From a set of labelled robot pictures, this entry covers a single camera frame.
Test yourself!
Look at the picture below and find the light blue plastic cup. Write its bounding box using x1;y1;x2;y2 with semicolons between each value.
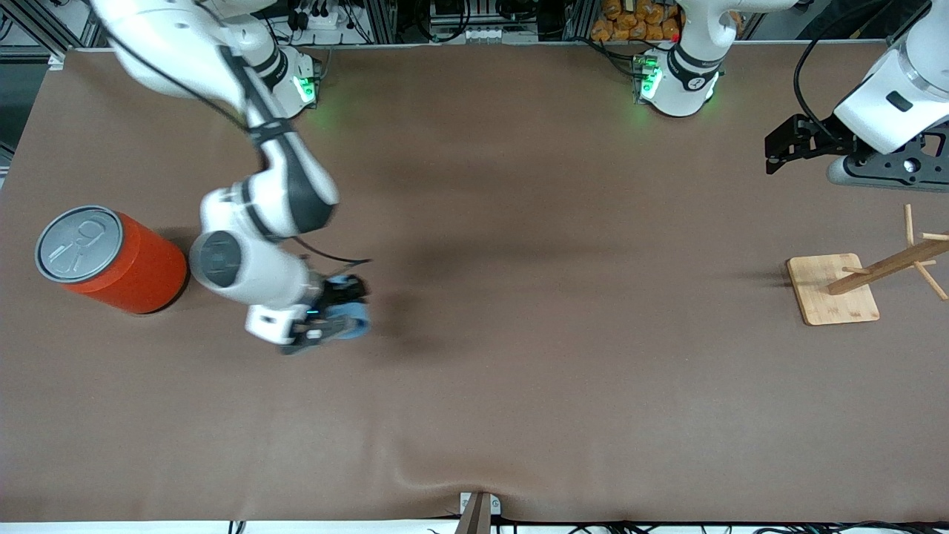
326;276;371;340

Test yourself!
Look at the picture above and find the wooden cup rack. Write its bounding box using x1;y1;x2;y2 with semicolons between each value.
786;204;949;327

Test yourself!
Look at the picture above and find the orange can-shaped container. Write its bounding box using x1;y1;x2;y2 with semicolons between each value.
35;205;188;315

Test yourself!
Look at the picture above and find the brown table cover mat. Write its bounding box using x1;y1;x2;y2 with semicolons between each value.
0;41;949;524

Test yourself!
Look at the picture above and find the orange snack bag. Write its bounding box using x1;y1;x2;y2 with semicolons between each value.
591;0;683;42

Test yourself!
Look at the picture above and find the white power strip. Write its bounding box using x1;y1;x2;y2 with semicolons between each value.
291;4;364;32

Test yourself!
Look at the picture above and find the white connector strip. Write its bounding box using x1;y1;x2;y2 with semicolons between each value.
461;27;540;43

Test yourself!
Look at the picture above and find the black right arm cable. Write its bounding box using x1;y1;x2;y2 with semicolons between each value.
89;0;371;266

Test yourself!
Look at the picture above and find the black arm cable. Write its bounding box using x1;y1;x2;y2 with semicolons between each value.
89;0;371;266
793;0;931;142

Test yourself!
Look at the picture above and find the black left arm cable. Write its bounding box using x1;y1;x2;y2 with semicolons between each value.
793;0;931;142

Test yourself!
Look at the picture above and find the grey metal table bracket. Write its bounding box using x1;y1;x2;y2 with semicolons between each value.
456;492;502;534

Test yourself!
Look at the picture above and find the aluminium frame rail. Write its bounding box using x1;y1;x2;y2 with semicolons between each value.
0;0;105;62

